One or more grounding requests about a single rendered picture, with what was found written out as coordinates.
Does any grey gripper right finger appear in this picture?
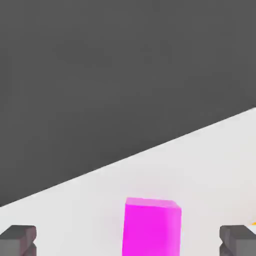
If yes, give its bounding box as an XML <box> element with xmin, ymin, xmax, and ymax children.
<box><xmin>219</xmin><ymin>224</ymin><xmax>256</xmax><ymax>256</ymax></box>

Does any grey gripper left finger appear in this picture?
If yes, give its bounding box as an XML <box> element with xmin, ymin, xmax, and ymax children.
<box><xmin>0</xmin><ymin>224</ymin><xmax>37</xmax><ymax>256</ymax></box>

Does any small magenta cube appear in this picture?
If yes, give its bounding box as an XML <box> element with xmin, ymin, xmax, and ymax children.
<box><xmin>121</xmin><ymin>196</ymin><xmax>182</xmax><ymax>256</ymax></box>

